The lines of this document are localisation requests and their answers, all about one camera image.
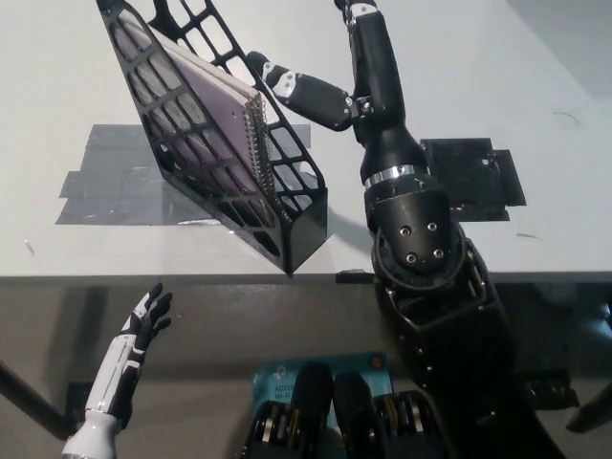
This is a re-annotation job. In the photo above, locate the large grey tape patch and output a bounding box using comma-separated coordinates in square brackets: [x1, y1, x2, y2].
[53, 122, 345, 227]

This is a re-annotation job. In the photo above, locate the purple spiral notebook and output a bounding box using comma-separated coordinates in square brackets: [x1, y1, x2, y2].
[109, 13, 277, 217]

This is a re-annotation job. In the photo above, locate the small black tape piece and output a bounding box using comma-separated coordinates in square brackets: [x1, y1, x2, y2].
[335, 269, 377, 284]

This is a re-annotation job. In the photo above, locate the black table foot bracket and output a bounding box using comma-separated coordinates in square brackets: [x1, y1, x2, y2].
[524, 366, 581, 415]
[66, 381, 97, 420]

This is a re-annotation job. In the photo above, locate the black tape patch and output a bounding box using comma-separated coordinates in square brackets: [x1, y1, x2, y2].
[419, 137, 528, 223]

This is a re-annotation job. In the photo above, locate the black table leg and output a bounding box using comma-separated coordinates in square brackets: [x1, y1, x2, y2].
[0, 361, 80, 442]

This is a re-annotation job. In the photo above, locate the black lattice magazine stand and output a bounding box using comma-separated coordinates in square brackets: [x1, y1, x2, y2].
[95, 0, 331, 277]

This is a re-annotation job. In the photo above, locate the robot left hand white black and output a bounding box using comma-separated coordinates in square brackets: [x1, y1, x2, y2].
[82, 283, 174, 423]

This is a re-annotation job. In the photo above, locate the teal printed router box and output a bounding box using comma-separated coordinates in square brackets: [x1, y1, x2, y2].
[251, 352, 394, 431]

